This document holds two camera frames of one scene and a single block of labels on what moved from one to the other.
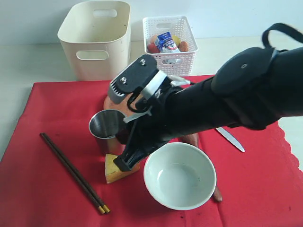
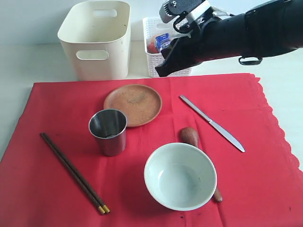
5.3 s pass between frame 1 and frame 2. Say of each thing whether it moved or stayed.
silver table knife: stayed
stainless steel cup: stayed
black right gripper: moved
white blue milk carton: stayed
